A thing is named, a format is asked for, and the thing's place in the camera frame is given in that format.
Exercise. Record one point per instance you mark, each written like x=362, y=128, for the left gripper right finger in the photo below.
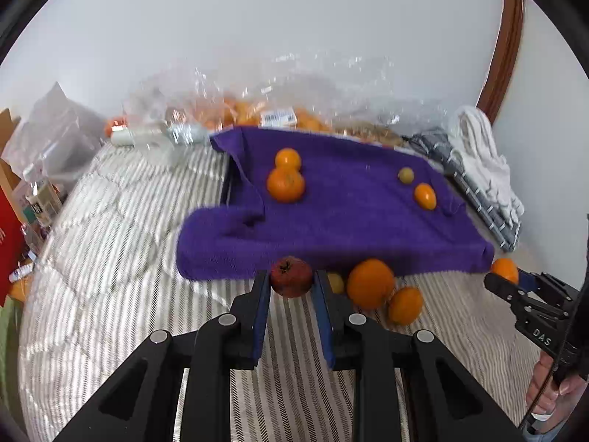
x=404, y=382

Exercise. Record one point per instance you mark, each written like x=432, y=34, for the small oval orange kumquat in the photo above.
x=425, y=196

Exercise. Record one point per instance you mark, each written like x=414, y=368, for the grey plaid cloth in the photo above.
x=435, y=145

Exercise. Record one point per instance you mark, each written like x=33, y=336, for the person's right hand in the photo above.
x=557, y=401

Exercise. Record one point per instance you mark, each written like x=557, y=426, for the brown wooden door frame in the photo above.
x=503, y=59

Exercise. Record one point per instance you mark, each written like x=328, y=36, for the purple towel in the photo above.
x=354, y=208

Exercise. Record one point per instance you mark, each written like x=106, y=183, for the red paper bag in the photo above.
x=11, y=245

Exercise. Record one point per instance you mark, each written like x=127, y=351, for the medium orange tangerine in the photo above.
x=405, y=306

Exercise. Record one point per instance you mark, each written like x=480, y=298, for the striped grey white quilt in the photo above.
x=107, y=278

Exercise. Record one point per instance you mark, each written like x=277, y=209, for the large orange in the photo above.
x=370, y=284

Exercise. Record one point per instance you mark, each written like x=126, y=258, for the small plastic bottle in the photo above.
x=42, y=196

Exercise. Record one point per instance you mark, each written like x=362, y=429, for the red small apple-like fruit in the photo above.
x=291, y=277

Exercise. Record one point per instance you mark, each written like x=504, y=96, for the translucent white plastic bag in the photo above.
x=60, y=135

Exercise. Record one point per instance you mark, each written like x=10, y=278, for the clear plastic fruit bag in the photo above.
x=313, y=92

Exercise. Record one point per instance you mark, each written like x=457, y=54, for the orange fruit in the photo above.
x=506, y=268

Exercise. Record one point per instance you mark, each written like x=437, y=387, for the yellow-green round fruit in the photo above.
x=337, y=283

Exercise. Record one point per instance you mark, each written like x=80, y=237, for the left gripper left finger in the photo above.
x=183, y=380

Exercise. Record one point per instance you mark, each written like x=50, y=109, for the rough-skinned mandarin orange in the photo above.
x=285, y=184

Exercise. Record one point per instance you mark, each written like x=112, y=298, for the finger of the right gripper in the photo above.
x=509, y=292
x=531, y=282

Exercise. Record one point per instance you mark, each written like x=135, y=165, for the small round orange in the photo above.
x=288, y=158

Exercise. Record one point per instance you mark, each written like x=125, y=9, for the white folded cloth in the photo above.
x=470, y=135

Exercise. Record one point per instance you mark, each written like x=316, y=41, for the small yellow-green fruit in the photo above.
x=406, y=175

